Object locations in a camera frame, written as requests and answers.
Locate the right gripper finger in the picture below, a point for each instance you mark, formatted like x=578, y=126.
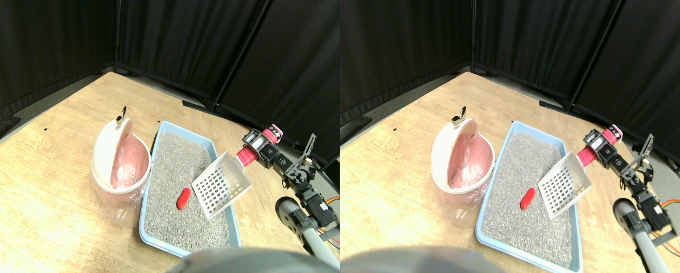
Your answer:
x=594, y=140
x=254, y=140

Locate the curtain stand pole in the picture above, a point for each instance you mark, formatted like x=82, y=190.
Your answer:
x=598, y=51
x=118, y=34
x=473, y=34
x=243, y=52

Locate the red lump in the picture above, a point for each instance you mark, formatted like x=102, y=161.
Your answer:
x=528, y=199
x=184, y=198

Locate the white bin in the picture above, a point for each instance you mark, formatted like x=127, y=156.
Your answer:
x=106, y=153
x=445, y=153

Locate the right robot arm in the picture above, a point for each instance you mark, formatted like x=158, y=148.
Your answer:
x=308, y=213
x=647, y=219

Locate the curtain stand foot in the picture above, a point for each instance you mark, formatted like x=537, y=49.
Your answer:
x=553, y=106
x=9, y=121
x=197, y=106
x=363, y=121

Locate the blue litter tray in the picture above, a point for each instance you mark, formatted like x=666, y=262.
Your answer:
x=510, y=222
x=169, y=219

